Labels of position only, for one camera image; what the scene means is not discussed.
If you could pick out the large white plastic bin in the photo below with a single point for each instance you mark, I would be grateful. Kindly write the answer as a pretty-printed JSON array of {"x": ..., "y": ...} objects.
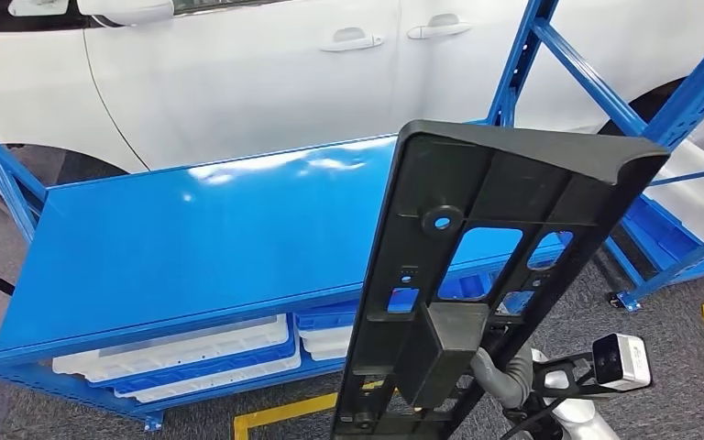
[{"x": 176, "y": 352}]

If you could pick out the blue metal shelf rack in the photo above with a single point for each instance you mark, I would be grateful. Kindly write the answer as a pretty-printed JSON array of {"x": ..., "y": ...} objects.
[{"x": 176, "y": 243}]

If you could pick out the black plastic licence plate bracket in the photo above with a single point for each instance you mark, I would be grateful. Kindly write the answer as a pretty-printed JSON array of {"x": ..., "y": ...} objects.
[{"x": 510, "y": 176}]

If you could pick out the blue wheeled shelf rack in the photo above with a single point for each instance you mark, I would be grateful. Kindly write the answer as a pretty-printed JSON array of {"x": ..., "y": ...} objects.
[{"x": 692, "y": 267}]

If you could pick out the white car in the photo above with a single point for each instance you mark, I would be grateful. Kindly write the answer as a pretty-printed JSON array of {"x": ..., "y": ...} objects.
[{"x": 236, "y": 91}]

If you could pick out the white car side mirror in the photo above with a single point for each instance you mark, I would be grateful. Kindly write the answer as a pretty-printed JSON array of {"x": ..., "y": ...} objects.
[{"x": 124, "y": 11}]

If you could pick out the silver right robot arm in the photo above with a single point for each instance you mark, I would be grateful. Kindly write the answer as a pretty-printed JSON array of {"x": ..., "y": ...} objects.
[{"x": 570, "y": 419}]

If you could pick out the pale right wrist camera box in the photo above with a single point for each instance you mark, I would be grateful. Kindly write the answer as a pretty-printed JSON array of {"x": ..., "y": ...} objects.
[{"x": 628, "y": 364}]

